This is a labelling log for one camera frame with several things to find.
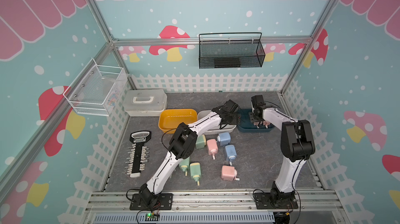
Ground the white storage box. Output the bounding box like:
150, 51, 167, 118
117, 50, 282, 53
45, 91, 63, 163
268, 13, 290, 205
197, 110, 236, 135

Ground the pink sharpener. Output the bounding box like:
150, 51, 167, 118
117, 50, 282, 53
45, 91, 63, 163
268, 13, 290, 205
206, 139, 218, 160
221, 165, 240, 181
263, 121, 271, 128
253, 121, 264, 128

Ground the teal storage box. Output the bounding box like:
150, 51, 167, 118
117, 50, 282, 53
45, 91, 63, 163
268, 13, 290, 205
236, 109, 275, 133

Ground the pink sharpener bottom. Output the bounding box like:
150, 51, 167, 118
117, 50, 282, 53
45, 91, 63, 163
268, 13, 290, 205
221, 165, 240, 181

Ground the yellow storage box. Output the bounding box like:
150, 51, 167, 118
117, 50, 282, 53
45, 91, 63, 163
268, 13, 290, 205
158, 109, 198, 133

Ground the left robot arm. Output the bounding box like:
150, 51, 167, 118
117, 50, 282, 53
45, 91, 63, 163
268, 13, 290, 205
139, 100, 239, 209

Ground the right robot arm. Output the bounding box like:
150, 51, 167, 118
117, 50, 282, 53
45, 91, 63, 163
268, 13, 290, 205
251, 95, 316, 206

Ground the blue sharpener upper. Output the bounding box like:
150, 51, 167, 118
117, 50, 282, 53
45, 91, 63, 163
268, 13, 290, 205
217, 132, 231, 147

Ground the blue sharpener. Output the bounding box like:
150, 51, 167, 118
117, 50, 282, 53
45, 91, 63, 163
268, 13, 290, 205
217, 132, 231, 147
225, 144, 237, 166

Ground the blue sharpener center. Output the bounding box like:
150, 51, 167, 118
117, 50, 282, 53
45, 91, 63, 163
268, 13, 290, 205
225, 144, 237, 166

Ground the green sharpener upper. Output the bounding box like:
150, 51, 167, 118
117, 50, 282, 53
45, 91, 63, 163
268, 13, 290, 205
195, 134, 207, 150

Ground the green sharpener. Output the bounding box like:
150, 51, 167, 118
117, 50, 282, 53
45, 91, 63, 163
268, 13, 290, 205
179, 157, 190, 176
195, 134, 207, 150
190, 162, 202, 185

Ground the green sharpener bottom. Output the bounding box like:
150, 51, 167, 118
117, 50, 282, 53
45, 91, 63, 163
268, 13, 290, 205
190, 162, 202, 185

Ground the green sharpener middle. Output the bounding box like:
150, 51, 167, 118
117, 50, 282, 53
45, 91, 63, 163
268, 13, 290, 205
179, 157, 190, 176

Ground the translucent lidded case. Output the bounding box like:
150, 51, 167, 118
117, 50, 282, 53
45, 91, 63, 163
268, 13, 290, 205
122, 89, 167, 117

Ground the black tool rack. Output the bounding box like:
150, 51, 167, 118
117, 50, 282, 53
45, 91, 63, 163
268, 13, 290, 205
125, 131, 152, 178

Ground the green circuit board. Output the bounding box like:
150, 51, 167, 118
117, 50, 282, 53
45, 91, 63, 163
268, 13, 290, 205
145, 213, 160, 221

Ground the black wire mesh basket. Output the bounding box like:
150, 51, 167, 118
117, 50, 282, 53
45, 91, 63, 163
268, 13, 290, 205
199, 32, 266, 69

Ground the aluminium rail frame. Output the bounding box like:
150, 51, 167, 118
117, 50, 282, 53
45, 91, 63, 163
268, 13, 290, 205
81, 188, 350, 224

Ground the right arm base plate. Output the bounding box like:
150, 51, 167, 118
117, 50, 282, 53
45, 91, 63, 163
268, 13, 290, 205
253, 191, 299, 211

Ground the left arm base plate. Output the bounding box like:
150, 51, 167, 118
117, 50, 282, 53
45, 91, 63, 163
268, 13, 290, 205
129, 193, 174, 211

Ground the white wire mesh basket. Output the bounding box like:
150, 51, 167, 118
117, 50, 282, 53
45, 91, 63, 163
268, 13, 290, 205
63, 59, 128, 117

